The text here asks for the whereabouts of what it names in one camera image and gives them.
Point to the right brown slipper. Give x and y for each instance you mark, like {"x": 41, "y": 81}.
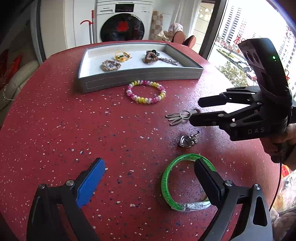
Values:
{"x": 190, "y": 42}

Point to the white washing machine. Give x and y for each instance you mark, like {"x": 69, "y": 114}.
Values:
{"x": 123, "y": 20}

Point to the silver rhinestone hair clip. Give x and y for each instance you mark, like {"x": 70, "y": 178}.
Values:
{"x": 167, "y": 60}

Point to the grey jewelry tray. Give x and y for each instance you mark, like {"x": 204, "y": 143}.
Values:
{"x": 91, "y": 77}

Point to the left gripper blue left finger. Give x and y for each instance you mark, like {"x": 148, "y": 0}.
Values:
{"x": 87, "y": 182}

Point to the black hair claw clip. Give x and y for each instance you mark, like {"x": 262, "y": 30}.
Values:
{"x": 154, "y": 52}

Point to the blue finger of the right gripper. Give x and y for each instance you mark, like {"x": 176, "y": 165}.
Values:
{"x": 221, "y": 118}
{"x": 222, "y": 98}

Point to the brown slipper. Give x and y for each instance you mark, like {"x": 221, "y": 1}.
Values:
{"x": 179, "y": 37}
{"x": 190, "y": 42}

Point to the pink cloth on rack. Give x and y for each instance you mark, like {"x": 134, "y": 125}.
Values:
{"x": 168, "y": 35}

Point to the left brown slipper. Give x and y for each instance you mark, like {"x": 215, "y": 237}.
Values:
{"x": 179, "y": 37}

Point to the silver heart pendant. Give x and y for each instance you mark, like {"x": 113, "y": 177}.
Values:
{"x": 187, "y": 141}

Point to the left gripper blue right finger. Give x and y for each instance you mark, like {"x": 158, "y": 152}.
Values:
{"x": 211, "y": 182}

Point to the cream sofa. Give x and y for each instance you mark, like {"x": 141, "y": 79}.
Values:
{"x": 16, "y": 82}

